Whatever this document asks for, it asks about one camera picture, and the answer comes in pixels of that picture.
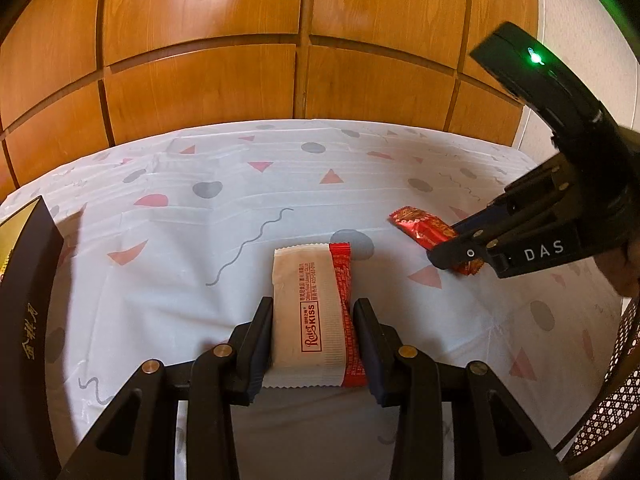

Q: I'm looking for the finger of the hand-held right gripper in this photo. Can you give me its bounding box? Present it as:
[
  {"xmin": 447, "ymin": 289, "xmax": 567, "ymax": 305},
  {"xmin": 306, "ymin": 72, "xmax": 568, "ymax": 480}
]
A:
[
  {"xmin": 426, "ymin": 232, "xmax": 501, "ymax": 273},
  {"xmin": 450, "ymin": 201, "xmax": 509, "ymax": 239}
]

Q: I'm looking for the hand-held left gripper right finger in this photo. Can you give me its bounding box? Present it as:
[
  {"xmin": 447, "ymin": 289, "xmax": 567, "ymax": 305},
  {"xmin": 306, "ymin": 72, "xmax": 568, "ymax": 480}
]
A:
[{"xmin": 354, "ymin": 298, "xmax": 571, "ymax": 480}]

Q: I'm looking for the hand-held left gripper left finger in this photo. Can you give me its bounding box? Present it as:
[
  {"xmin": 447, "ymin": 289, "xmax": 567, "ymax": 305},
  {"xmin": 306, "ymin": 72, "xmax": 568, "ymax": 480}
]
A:
[{"xmin": 57, "ymin": 297, "xmax": 275, "ymax": 480}]

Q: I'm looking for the small red snack packet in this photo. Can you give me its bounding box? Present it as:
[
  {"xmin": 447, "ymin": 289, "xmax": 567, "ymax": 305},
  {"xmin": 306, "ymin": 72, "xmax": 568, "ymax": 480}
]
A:
[{"xmin": 389, "ymin": 206, "xmax": 482, "ymax": 277}]

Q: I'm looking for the white and red snack packet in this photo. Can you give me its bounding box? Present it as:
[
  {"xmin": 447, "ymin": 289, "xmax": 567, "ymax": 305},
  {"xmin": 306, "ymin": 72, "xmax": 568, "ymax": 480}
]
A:
[{"xmin": 261, "ymin": 242, "xmax": 368, "ymax": 390}]

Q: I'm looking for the gold tin box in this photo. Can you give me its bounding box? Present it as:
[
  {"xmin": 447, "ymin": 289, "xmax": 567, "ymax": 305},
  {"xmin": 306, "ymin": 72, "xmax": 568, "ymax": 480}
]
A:
[{"xmin": 0, "ymin": 195, "xmax": 66, "ymax": 480}]

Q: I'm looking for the person's right hand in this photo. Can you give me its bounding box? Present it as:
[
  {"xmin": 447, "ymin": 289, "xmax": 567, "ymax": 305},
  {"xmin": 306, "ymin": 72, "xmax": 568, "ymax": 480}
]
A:
[{"xmin": 597, "ymin": 240, "xmax": 640, "ymax": 302}]

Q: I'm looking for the woven rattan chair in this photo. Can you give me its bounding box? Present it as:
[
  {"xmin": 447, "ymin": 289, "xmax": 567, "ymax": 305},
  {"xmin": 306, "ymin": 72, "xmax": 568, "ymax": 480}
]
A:
[{"xmin": 552, "ymin": 295, "xmax": 640, "ymax": 476}]

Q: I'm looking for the wooden panelled wardrobe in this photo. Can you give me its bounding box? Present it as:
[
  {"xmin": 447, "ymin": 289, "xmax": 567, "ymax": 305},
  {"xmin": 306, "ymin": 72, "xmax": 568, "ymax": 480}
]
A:
[{"xmin": 0, "ymin": 0, "xmax": 543, "ymax": 201}]

